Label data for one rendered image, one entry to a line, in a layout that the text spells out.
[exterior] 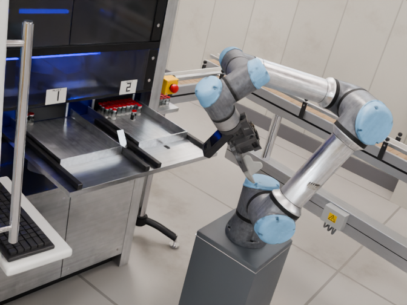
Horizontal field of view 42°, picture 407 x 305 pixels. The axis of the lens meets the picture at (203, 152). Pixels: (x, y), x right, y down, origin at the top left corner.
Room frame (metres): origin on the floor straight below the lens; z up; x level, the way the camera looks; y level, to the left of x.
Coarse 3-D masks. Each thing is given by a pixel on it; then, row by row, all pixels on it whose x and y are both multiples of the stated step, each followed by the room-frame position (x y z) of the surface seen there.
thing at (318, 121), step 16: (208, 64) 2.99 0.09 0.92; (256, 96) 2.75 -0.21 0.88; (272, 96) 2.69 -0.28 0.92; (288, 96) 2.73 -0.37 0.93; (288, 112) 2.61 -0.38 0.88; (304, 112) 2.55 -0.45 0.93; (320, 112) 2.53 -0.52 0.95; (304, 128) 2.54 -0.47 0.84; (320, 128) 2.49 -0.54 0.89; (384, 144) 2.27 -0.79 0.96; (400, 144) 2.33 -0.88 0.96; (368, 160) 2.31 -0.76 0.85; (384, 160) 2.27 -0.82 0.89; (400, 160) 2.22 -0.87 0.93; (400, 176) 2.21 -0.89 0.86
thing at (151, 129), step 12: (144, 108) 2.18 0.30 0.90; (108, 120) 1.93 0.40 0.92; (120, 120) 2.02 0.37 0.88; (144, 120) 2.08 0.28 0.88; (156, 120) 2.11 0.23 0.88; (168, 120) 2.08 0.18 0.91; (132, 132) 1.94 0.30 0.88; (144, 132) 1.97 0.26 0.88; (156, 132) 2.00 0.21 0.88; (168, 132) 2.03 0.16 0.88; (180, 132) 2.03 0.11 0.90; (144, 144) 1.83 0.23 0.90; (156, 144) 1.88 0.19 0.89
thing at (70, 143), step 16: (32, 128) 1.77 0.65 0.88; (48, 128) 1.80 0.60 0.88; (64, 128) 1.83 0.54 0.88; (80, 128) 1.86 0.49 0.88; (96, 128) 1.84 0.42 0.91; (48, 144) 1.68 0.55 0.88; (64, 144) 1.71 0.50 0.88; (80, 144) 1.74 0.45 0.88; (96, 144) 1.77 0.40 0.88; (112, 144) 1.77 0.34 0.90; (64, 160) 1.55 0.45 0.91; (80, 160) 1.60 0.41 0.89
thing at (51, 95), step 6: (48, 90) 1.78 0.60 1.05; (54, 90) 1.79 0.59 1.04; (60, 90) 1.81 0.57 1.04; (66, 90) 1.83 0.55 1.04; (48, 96) 1.78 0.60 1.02; (54, 96) 1.80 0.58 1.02; (60, 96) 1.82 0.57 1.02; (48, 102) 1.78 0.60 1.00; (54, 102) 1.80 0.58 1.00; (60, 102) 1.82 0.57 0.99
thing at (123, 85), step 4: (128, 80) 2.06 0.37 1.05; (132, 80) 2.08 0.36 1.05; (136, 80) 2.10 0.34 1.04; (124, 84) 2.05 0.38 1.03; (128, 84) 2.07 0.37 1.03; (132, 84) 2.08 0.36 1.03; (136, 84) 2.10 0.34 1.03; (120, 88) 2.03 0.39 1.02; (124, 88) 2.05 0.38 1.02; (128, 88) 2.07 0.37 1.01; (132, 88) 2.08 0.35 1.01; (120, 92) 2.04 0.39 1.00; (124, 92) 2.05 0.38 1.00; (128, 92) 2.07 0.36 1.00; (132, 92) 2.09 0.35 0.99
